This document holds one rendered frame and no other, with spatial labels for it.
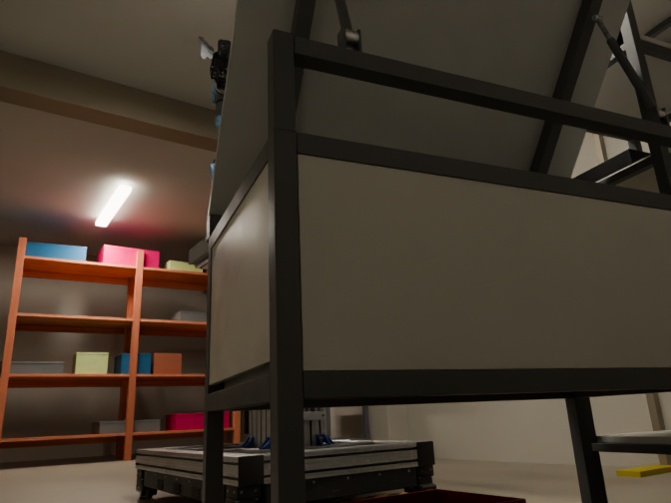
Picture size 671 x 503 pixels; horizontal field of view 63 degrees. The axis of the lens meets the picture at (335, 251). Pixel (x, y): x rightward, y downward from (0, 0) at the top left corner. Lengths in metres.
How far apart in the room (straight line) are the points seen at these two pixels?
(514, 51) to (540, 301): 0.90
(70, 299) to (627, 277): 7.75
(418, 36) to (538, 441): 2.93
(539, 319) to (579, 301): 0.12
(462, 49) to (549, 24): 0.30
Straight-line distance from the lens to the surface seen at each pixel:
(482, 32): 1.72
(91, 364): 6.71
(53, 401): 8.26
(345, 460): 2.09
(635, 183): 2.09
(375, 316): 0.89
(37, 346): 8.29
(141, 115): 4.39
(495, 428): 4.15
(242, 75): 1.45
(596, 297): 1.21
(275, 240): 0.86
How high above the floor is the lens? 0.33
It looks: 17 degrees up
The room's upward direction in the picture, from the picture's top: 3 degrees counter-clockwise
